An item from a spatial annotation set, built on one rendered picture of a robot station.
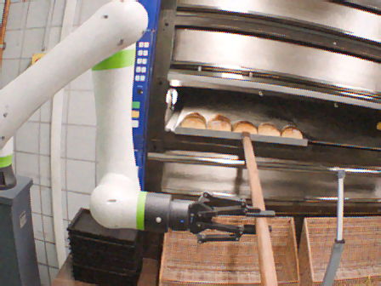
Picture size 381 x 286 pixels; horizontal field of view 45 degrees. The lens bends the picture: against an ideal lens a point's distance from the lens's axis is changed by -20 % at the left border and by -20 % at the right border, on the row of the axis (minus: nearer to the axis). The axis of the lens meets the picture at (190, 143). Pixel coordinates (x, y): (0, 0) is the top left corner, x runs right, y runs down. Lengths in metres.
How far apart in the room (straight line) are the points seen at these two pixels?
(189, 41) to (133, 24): 1.15
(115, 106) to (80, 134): 1.06
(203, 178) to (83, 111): 0.58
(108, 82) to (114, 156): 0.18
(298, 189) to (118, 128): 1.19
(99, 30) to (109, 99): 0.25
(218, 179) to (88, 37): 1.33
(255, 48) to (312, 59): 0.26
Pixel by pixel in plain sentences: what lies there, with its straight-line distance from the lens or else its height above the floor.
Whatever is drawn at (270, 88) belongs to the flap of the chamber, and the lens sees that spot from 2.09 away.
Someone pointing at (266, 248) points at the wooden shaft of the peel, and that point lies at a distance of 1.06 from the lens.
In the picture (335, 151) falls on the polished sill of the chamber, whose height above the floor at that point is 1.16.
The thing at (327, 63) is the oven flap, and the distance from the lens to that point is 2.28.
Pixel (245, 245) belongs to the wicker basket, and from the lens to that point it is 2.34.
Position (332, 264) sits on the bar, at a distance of 1.86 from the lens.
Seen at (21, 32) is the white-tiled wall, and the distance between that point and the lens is 2.41.
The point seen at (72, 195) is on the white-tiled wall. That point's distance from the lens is 2.42.
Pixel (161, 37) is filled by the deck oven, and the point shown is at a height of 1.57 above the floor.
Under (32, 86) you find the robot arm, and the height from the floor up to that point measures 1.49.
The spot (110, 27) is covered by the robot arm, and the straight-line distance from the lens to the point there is 1.09.
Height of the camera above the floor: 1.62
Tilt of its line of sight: 12 degrees down
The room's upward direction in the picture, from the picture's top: 5 degrees clockwise
